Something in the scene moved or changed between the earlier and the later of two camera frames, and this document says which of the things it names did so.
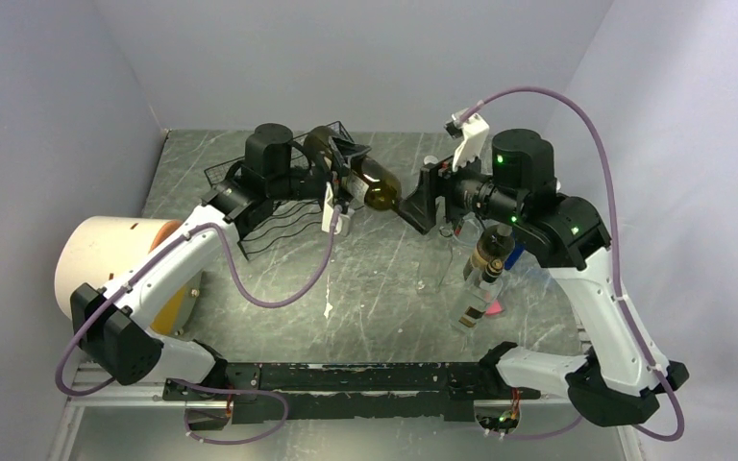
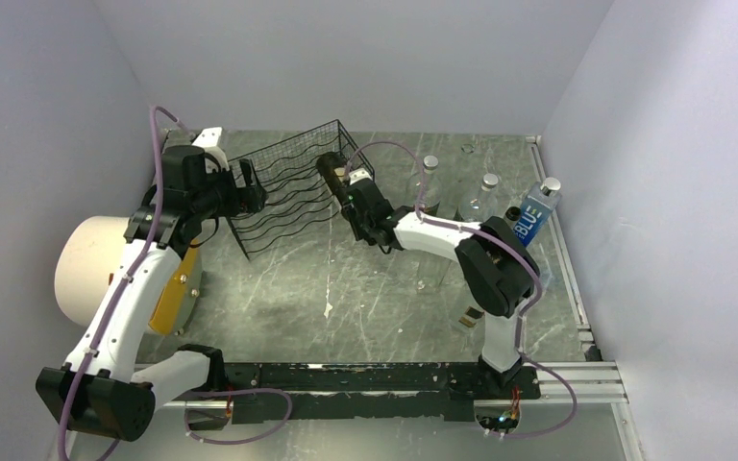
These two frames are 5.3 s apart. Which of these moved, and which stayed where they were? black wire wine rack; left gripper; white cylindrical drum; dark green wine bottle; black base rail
Moved: left gripper; dark green wine bottle
Stayed: black base rail; white cylindrical drum; black wire wine rack
